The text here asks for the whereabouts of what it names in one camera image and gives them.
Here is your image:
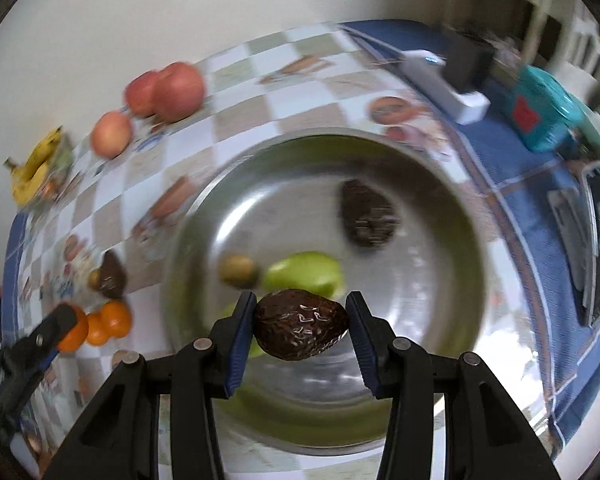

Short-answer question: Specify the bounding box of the dark round passion fruit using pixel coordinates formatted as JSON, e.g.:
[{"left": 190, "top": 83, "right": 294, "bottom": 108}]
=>
[{"left": 252, "top": 289, "right": 350, "bottom": 361}]

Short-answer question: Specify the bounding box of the red apple behind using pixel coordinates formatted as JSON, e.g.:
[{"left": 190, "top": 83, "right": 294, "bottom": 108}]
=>
[{"left": 123, "top": 70, "right": 159, "bottom": 117}]

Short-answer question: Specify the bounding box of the teal box red label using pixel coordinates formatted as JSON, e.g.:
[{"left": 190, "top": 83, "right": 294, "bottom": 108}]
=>
[{"left": 506, "top": 65, "right": 583, "bottom": 153}]

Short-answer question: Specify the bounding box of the red apple right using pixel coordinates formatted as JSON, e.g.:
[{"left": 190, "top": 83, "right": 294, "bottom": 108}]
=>
[{"left": 152, "top": 62, "right": 206, "bottom": 122}]

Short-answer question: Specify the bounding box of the checkered printed tablecloth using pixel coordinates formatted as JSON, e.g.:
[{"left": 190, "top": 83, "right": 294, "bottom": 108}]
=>
[{"left": 3, "top": 25, "right": 600, "bottom": 456}]

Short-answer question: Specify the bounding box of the white power adapter block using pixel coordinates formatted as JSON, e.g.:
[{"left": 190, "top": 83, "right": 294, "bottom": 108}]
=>
[{"left": 399, "top": 50, "right": 491, "bottom": 125}]

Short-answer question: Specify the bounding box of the yellow banana bunch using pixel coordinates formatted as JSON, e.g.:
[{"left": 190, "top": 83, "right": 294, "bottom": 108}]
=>
[{"left": 3, "top": 127, "right": 62, "bottom": 209}]

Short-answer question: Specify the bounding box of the dark brown avocado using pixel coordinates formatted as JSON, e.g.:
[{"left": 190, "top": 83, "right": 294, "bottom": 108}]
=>
[
  {"left": 339, "top": 179, "right": 400, "bottom": 248},
  {"left": 98, "top": 249, "right": 128, "bottom": 299}
]

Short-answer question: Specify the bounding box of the silver metal bowl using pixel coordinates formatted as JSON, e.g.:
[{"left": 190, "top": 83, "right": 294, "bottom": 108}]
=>
[{"left": 161, "top": 128, "right": 488, "bottom": 454}]

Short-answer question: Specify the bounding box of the small yellow-brown fruit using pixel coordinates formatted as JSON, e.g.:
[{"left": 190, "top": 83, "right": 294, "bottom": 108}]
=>
[{"left": 218, "top": 254, "right": 260, "bottom": 289}]

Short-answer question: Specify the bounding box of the middle orange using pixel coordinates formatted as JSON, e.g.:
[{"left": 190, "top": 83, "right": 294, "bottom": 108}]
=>
[{"left": 86, "top": 312, "right": 109, "bottom": 347}]

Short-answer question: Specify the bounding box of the pale orange apple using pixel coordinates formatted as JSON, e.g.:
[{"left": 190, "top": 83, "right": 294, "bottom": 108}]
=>
[{"left": 90, "top": 110, "right": 132, "bottom": 159}]

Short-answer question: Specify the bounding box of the dark brown avocado on table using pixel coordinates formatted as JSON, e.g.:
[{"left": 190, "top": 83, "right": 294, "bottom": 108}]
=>
[{"left": 98, "top": 249, "right": 128, "bottom": 299}]

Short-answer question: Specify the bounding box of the large orange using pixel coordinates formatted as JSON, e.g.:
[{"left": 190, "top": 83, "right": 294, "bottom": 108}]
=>
[{"left": 57, "top": 304, "right": 88, "bottom": 353}]

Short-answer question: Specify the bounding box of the black device on table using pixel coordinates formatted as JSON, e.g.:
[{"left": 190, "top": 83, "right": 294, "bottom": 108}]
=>
[{"left": 547, "top": 162, "right": 600, "bottom": 326}]

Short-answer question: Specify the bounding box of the right orange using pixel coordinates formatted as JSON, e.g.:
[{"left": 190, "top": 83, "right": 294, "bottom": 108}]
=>
[{"left": 99, "top": 299, "right": 133, "bottom": 338}]

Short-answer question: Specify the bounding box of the small tan round fruit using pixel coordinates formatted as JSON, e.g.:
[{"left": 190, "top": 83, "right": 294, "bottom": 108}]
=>
[{"left": 87, "top": 268, "right": 102, "bottom": 292}]

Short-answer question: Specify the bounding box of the red apple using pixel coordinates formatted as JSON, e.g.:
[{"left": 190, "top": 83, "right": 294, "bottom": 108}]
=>
[
  {"left": 152, "top": 62, "right": 206, "bottom": 122},
  {"left": 123, "top": 70, "right": 159, "bottom": 117}
]

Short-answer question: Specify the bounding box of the large green mango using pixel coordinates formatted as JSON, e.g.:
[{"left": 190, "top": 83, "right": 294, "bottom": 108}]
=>
[{"left": 262, "top": 252, "right": 346, "bottom": 299}]

